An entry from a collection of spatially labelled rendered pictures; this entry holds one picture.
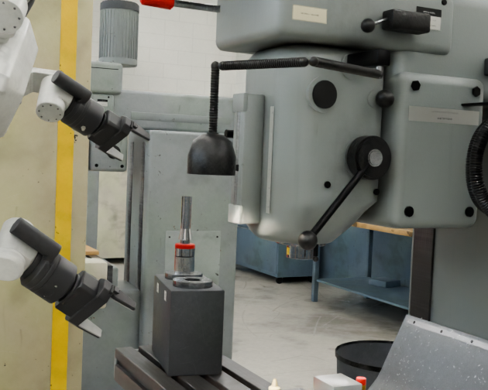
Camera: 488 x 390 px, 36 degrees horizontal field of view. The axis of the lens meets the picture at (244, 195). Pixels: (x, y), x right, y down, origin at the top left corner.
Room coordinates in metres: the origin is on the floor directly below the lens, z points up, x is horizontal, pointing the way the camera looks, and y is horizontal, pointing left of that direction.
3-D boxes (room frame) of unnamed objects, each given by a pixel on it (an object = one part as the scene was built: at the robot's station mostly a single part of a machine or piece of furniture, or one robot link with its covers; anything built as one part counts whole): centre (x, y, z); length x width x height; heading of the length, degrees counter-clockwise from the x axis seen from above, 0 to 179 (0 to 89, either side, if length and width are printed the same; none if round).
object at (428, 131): (1.36, -0.27, 1.47); 0.24 x 0.19 x 0.26; 27
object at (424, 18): (1.19, -0.22, 1.66); 0.12 x 0.04 x 0.04; 117
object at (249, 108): (1.23, 0.00, 1.45); 0.04 x 0.04 x 0.21; 27
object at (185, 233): (1.76, 0.13, 1.29); 0.03 x 0.03 x 0.11
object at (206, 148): (1.12, 0.05, 1.45); 0.07 x 0.07 x 0.06
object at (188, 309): (1.72, 0.12, 1.07); 0.22 x 0.12 x 0.20; 16
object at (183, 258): (1.76, 0.13, 1.20); 0.05 x 0.05 x 0.06
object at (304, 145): (1.28, -0.10, 1.47); 0.21 x 0.19 x 0.32; 27
